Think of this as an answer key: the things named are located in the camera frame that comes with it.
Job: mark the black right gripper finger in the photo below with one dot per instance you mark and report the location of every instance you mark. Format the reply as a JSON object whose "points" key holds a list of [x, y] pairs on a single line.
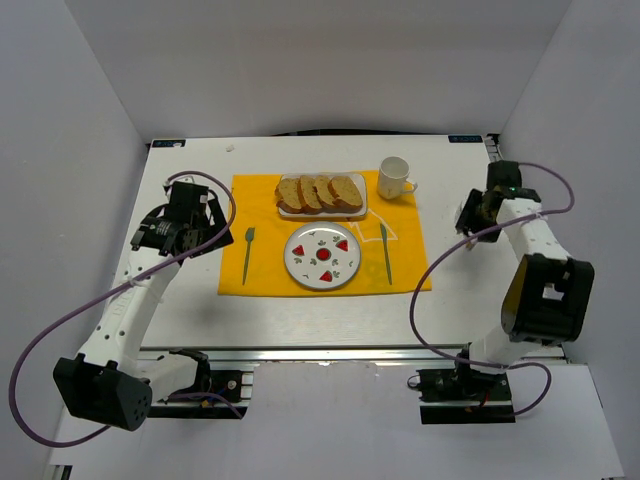
{"points": [[476, 196], [486, 233]]}

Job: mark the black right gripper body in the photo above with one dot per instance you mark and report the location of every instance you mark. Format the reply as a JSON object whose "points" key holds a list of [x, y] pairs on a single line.
{"points": [[470, 218]]}

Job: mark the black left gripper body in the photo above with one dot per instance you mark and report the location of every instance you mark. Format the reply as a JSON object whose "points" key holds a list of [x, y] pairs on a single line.
{"points": [[201, 232]]}

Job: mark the metal tongs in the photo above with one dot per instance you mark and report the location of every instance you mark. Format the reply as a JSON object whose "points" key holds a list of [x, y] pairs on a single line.
{"points": [[469, 245]]}

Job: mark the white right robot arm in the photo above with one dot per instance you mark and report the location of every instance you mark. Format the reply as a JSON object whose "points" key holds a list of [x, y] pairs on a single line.
{"points": [[546, 301]]}

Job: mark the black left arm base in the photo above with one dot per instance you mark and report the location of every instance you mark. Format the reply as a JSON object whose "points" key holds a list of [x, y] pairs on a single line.
{"points": [[227, 398]]}

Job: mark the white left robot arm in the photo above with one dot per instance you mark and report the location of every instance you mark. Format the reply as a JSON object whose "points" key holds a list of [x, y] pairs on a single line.
{"points": [[104, 382]]}

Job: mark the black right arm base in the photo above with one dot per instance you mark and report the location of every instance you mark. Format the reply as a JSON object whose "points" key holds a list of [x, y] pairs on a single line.
{"points": [[456, 397]]}

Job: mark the leftmost bread slice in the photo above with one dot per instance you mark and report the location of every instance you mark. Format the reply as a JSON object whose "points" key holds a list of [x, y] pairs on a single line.
{"points": [[287, 196]]}

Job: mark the bread slice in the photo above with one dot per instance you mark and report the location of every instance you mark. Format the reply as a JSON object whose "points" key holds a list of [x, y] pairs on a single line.
{"points": [[287, 196], [348, 196], [323, 193], [309, 199]]}

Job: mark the white rectangular bread tray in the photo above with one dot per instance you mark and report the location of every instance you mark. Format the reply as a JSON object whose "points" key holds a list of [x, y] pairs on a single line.
{"points": [[340, 213]]}

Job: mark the rightmost bread slice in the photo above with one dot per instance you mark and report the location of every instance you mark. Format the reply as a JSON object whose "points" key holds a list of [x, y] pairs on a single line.
{"points": [[348, 196]]}

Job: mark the teal plastic fork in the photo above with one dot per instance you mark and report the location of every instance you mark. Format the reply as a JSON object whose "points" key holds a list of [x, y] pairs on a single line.
{"points": [[249, 237]]}

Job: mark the right blue table label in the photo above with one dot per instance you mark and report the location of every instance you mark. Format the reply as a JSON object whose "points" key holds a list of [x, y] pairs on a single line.
{"points": [[463, 139]]}

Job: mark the blue table label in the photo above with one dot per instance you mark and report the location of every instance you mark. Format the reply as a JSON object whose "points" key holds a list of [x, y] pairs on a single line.
{"points": [[463, 139], [168, 143]]}

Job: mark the left blue table label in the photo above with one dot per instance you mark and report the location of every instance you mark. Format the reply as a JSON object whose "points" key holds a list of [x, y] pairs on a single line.
{"points": [[168, 143]]}

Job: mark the teal plastic knife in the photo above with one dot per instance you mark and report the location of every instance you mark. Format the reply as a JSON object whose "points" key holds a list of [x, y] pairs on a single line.
{"points": [[384, 238]]}

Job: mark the white ceramic mug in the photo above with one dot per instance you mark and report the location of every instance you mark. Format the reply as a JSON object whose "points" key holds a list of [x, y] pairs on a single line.
{"points": [[393, 178]]}

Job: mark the watermelon pattern round plate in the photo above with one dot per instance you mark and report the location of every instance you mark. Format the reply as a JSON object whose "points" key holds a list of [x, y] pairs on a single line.
{"points": [[322, 256]]}

